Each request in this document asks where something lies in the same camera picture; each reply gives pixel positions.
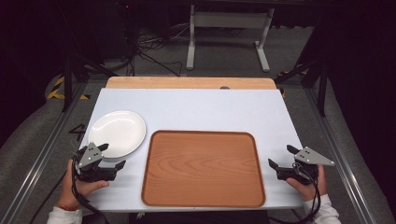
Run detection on black cables on floor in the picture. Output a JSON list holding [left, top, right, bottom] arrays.
[[132, 22, 191, 77]]

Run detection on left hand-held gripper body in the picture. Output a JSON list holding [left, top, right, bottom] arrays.
[[74, 142, 119, 184]]

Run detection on black tripod stand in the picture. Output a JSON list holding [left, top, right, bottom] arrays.
[[275, 57, 329, 119], [60, 54, 120, 113]]

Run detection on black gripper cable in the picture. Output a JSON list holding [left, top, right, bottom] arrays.
[[269, 161, 322, 224], [70, 154, 110, 224]]

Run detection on white round plate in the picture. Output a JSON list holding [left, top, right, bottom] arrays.
[[87, 109, 148, 160]]

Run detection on aluminium floor rail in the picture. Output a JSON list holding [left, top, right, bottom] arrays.
[[303, 88, 379, 224], [0, 81, 89, 224]]

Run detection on yellow black hazard tape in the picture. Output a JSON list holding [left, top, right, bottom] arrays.
[[46, 76, 92, 102]]

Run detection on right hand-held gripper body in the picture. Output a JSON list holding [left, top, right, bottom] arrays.
[[276, 146, 336, 187]]

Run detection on person's dark lap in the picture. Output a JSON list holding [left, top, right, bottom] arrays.
[[128, 210, 271, 224]]

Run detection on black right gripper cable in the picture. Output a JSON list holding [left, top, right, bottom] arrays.
[[269, 161, 322, 224]]

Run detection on red bracelet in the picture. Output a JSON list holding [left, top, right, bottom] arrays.
[[57, 203, 79, 212]]

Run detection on brown wooden tray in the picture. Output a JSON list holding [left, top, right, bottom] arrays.
[[141, 129, 267, 209]]

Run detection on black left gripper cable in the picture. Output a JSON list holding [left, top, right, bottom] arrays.
[[70, 154, 110, 224]]

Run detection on white metal stand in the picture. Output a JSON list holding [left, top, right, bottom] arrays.
[[185, 4, 276, 74]]

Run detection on person's left hand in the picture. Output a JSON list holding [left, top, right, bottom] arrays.
[[57, 158, 110, 210]]

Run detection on person's right hand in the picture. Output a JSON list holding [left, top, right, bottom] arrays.
[[285, 164, 329, 203]]

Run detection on dark curtain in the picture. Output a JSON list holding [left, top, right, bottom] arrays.
[[0, 0, 68, 147], [314, 0, 396, 216]]

